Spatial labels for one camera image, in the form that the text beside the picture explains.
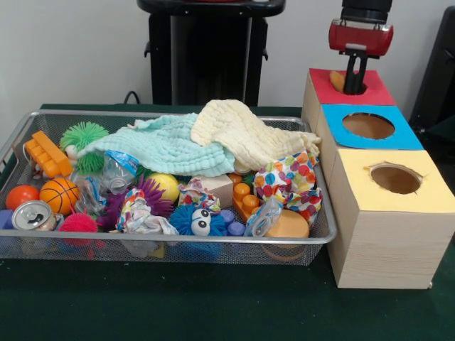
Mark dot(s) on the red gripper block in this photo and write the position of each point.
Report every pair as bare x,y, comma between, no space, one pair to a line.
359,35

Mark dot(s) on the brown plush toy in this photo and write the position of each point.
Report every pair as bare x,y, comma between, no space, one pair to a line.
337,80

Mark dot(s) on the cream muslin cloth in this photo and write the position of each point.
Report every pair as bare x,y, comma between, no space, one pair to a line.
241,131

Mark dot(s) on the mint green muslin cloth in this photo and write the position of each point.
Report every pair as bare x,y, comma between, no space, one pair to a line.
170,145

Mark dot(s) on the green spiky rubber ball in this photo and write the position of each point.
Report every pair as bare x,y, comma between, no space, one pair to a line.
83,136

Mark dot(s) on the wooden box with three holes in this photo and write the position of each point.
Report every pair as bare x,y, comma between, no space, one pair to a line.
391,241

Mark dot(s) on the black flat panel stand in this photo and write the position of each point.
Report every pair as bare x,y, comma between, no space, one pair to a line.
437,71

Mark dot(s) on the crumpled polka dot paper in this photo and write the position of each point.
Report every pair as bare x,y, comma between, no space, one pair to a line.
288,181

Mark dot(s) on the blue spiky ball with eyes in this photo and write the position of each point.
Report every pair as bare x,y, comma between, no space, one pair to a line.
199,222

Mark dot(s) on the dark green tablecloth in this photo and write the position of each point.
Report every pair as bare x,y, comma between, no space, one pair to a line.
177,302

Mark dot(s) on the pink spiky rubber ball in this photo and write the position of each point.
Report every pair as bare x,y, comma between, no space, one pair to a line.
78,223

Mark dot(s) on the orange toy building brick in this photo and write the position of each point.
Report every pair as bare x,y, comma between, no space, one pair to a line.
48,154

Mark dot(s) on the small orange basketball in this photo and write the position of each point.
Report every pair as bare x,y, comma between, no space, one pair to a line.
58,195

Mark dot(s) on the silver drink can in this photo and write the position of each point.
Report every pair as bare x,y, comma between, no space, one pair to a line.
32,215

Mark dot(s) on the smooth orange-red ball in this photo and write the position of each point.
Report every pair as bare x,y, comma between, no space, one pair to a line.
21,197

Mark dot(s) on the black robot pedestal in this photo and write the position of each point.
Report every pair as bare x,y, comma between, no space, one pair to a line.
213,64

